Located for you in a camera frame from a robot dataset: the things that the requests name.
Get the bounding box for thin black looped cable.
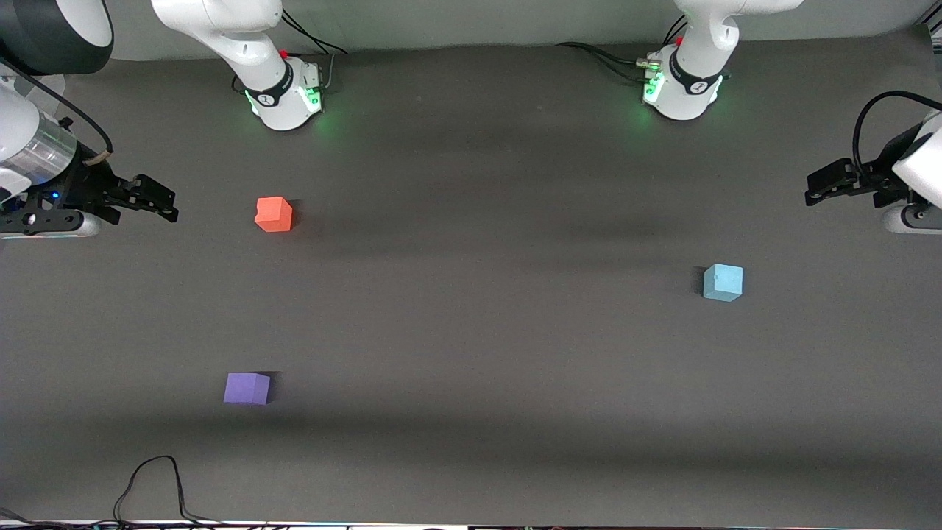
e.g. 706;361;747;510
113;455;222;528

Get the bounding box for orange foam block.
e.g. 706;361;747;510
255;197;294;233

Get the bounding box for black left arm wrist cable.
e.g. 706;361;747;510
852;90;942;172

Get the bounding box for black arm base cables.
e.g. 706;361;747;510
280;9;349;91
556;15;689;83

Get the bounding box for purple foam block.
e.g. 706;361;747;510
224;372;272;406

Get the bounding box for dark grey table mat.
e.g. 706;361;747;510
0;26;942;528

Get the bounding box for black right arm wrist cable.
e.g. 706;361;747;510
0;57;114;166

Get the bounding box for black arm wrist cable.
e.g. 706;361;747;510
852;90;942;172
0;57;114;166

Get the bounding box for black left arm base cables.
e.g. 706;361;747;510
556;15;689;83

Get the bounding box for black right arm base cables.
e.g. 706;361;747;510
280;9;349;91

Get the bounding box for light blue foam block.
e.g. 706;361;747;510
702;264;744;303

